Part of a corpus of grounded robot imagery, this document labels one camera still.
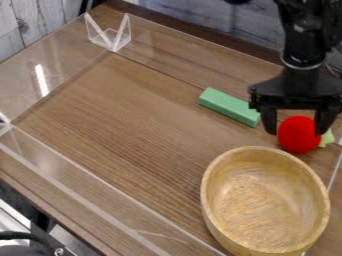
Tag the wooden bowl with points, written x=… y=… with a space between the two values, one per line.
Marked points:
x=264 y=202

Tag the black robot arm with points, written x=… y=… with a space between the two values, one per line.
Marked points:
x=311 y=24

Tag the red plush fruit green leaf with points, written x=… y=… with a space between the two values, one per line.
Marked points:
x=297 y=136

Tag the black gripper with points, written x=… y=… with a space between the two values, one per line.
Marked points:
x=298 y=89

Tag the black metal stand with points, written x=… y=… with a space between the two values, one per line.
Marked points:
x=44 y=243

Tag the green foam block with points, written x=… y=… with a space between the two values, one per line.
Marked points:
x=228 y=106

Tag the clear acrylic tray wall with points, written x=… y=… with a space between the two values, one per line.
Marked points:
x=115 y=223

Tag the clear acrylic corner bracket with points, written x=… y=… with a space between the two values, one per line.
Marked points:
x=111 y=39

